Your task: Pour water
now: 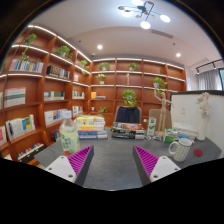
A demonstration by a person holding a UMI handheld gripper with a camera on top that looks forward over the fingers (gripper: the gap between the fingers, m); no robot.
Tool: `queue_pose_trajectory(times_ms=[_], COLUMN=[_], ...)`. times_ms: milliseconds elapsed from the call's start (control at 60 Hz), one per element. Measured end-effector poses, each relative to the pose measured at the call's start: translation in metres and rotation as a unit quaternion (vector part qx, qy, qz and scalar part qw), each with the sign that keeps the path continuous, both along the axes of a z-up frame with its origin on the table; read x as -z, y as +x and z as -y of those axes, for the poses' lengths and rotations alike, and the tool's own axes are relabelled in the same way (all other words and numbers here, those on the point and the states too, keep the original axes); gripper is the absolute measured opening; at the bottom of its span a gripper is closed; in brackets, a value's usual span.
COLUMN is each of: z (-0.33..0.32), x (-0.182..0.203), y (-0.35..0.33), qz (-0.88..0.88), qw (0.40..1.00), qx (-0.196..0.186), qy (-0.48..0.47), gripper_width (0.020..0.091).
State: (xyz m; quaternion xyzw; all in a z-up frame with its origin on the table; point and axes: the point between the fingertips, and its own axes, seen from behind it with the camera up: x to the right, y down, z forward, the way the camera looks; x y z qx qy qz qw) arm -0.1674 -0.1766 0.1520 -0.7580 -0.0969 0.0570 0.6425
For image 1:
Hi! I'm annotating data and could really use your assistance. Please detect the tan upholstered chair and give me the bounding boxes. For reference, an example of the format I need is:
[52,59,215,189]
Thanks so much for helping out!
[148,108,172,132]

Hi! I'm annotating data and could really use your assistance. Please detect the white mug grey triangle pattern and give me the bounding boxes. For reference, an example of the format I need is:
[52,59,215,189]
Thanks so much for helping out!
[168,137,194,163]

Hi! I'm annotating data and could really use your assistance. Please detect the yellow drink bottle white cap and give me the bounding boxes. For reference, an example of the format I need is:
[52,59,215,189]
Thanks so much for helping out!
[59,111,81,157]

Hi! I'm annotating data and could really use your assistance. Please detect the dark framed window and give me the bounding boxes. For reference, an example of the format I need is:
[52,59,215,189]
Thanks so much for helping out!
[218,68,224,91]

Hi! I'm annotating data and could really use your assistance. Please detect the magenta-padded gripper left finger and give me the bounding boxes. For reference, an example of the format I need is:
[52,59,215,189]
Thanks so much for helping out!
[44,144,95,188]

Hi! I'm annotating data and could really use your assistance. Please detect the branched ceiling lamp round bulbs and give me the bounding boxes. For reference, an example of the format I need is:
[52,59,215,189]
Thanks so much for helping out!
[117,0,172,30]

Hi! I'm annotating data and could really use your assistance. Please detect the colourful book stack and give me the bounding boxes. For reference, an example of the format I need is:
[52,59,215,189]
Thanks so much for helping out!
[73,114,109,140]

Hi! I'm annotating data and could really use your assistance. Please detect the dark office chair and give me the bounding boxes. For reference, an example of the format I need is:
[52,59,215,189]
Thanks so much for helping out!
[113,105,143,125]

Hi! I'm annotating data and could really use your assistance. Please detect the ceiling air vent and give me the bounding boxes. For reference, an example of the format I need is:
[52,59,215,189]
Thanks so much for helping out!
[150,29,174,39]

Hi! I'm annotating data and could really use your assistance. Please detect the wooden shelf unit with books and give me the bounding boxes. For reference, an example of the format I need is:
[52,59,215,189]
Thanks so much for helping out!
[0,23,188,166]

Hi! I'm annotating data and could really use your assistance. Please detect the white ceramic vase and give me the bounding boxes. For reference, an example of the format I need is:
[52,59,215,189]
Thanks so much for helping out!
[196,114,209,142]

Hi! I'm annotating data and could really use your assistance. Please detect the black track light rail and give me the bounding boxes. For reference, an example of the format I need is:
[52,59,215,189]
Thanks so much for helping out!
[194,59,224,75]

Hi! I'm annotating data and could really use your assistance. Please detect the tall green white carton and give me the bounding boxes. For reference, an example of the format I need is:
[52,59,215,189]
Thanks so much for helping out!
[146,116,157,137]

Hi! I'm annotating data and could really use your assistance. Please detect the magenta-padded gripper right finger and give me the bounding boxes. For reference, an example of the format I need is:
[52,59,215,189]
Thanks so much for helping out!
[132,144,183,187]

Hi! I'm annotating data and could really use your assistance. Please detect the green white box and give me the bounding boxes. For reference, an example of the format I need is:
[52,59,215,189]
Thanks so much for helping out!
[163,128,179,144]

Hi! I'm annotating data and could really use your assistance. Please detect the grey curtain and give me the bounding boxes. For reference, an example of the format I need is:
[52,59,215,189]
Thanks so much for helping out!
[196,68,221,92]

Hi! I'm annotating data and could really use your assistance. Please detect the dark book stack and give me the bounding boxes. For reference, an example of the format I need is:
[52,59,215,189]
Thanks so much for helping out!
[110,121,146,140]

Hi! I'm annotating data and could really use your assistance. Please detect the pink white flower bouquet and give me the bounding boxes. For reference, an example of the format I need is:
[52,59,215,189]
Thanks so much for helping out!
[195,92,212,118]

